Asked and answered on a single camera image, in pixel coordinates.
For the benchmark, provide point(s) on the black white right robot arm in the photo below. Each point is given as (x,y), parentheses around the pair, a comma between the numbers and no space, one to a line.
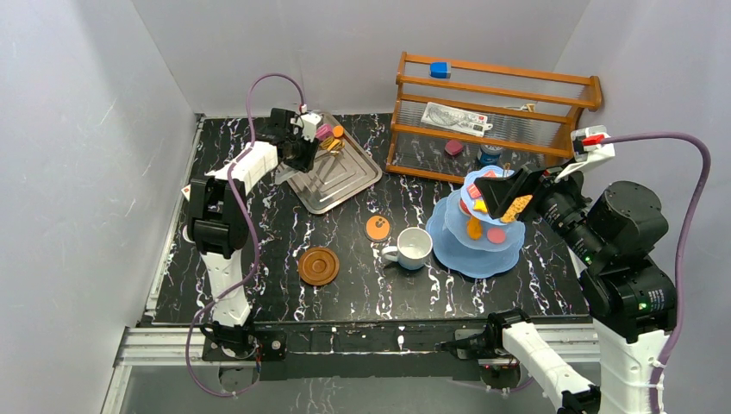
(632,302)

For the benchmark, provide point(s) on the maroon heart-shaped object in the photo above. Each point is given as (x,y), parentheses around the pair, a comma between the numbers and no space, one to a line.
(454,148)

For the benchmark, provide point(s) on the steel serving tray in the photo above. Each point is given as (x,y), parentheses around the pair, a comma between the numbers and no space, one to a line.
(336,179)

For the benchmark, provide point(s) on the small white cardboard box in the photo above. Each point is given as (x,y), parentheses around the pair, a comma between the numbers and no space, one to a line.
(186,192)

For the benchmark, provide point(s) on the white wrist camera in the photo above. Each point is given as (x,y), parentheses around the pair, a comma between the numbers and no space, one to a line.
(589,151)
(309,122)

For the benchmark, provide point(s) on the wooden two-tier shelf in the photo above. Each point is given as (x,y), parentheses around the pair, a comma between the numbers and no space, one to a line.
(533,113)

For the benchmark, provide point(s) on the blue lidded jar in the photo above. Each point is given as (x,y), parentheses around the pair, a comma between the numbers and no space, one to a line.
(489,155)

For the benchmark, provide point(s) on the brown chocolate chip cookie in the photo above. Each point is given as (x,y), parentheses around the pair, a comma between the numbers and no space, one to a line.
(515,209)

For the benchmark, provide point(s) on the packaged ruler protractor set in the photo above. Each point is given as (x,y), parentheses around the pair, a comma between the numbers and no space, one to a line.
(456,120)

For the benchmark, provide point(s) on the white ceramic mug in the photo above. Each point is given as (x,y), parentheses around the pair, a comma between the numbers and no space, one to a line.
(413,247)

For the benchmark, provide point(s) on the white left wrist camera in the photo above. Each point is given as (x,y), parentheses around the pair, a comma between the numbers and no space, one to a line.
(309,122)

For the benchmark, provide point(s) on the orange black round coaster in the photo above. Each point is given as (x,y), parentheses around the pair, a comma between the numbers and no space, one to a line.
(377,228)

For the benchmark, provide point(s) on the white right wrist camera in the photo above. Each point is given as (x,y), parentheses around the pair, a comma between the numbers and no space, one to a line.
(589,151)

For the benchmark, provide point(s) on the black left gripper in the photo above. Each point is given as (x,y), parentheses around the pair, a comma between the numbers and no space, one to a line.
(298,152)

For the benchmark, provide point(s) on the orange oval pastry piece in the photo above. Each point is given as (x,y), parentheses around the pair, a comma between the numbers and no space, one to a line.
(474,228)

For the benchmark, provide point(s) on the orange yellow pastry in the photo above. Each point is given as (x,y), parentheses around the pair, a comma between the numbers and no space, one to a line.
(479,205)

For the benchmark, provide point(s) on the blue three-tier cake stand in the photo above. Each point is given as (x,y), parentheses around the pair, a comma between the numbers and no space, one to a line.
(477,259)

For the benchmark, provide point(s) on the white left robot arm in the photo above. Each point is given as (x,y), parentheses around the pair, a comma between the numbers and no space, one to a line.
(219,225)

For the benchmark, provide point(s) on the steel food tongs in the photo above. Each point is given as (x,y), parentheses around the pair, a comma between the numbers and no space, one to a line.
(300,156)

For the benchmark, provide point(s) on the pink round macaron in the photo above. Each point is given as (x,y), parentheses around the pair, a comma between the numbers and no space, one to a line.
(496,235)

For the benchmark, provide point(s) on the pink layered cake slice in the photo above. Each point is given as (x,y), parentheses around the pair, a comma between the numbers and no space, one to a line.
(472,191)

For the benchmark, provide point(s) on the magenta cake wedge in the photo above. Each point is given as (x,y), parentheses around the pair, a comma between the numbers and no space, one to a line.
(324,132)

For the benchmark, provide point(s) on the brown wooden round coaster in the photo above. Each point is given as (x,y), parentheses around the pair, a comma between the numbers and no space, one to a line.
(318,266)

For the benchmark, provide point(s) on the red sprinkled donut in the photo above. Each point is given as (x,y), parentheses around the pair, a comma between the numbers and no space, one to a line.
(464,209)

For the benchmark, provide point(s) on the blue block on shelf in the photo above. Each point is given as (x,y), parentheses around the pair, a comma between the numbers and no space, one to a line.
(440,70)

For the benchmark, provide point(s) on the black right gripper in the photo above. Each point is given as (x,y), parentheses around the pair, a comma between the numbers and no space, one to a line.
(498,191)

